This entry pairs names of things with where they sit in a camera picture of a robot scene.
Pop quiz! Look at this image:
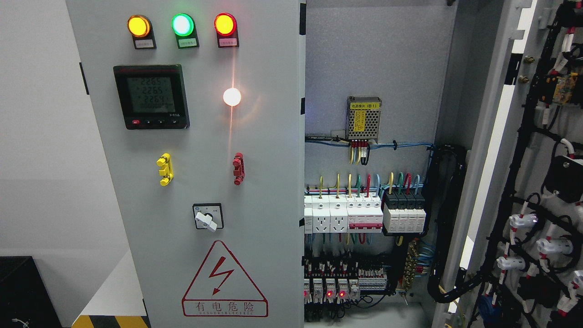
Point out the relay terminal block row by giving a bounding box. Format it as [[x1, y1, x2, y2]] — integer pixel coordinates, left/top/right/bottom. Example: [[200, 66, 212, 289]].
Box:
[[302, 252, 387, 304]]

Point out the red indicator lamp left door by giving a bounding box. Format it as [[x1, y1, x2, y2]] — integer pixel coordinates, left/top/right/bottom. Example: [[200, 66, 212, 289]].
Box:
[[214, 12, 239, 48]]

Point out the yellow terminal post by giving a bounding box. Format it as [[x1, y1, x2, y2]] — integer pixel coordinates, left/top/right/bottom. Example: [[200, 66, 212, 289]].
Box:
[[156, 152, 174, 186]]

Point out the black digital power meter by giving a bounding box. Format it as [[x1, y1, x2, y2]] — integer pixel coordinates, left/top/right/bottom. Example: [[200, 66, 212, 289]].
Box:
[[113, 64, 189, 129]]

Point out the white rotary selector switch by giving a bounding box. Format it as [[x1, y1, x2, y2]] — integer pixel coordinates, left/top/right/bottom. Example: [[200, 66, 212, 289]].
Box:
[[192, 203, 224, 232]]

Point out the black white surge protector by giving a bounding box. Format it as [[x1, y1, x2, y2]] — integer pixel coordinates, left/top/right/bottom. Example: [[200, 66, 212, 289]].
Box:
[[383, 191, 426, 236]]

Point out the white socket breaker row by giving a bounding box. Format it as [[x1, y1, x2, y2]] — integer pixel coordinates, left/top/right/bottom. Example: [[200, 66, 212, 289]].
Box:
[[304, 193, 383, 234]]

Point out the yellow indicator lamp left door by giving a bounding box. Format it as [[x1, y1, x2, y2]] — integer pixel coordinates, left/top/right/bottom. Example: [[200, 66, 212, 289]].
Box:
[[127, 15, 157, 50]]

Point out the red electric hazard sticker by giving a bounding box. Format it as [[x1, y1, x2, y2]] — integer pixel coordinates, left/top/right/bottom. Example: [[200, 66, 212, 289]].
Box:
[[182, 240, 268, 317]]

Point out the black wire loom right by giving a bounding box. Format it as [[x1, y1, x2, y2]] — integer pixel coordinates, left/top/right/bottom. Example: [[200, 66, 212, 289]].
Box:
[[427, 144, 483, 304]]

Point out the red terminal post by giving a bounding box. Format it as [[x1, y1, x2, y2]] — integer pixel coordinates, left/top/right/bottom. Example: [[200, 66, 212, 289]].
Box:
[[232, 152, 245, 185]]

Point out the grey cabinet door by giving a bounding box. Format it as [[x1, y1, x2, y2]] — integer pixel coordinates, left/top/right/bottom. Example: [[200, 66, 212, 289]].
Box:
[[66, 0, 305, 328], [430, 0, 583, 328]]

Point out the perforated metal power supply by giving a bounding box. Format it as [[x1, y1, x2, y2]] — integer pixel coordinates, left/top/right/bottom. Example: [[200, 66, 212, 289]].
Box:
[[346, 96, 382, 140]]

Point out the green indicator lamp left door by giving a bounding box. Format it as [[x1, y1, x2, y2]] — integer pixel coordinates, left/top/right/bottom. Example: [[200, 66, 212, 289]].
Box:
[[171, 13, 199, 49]]

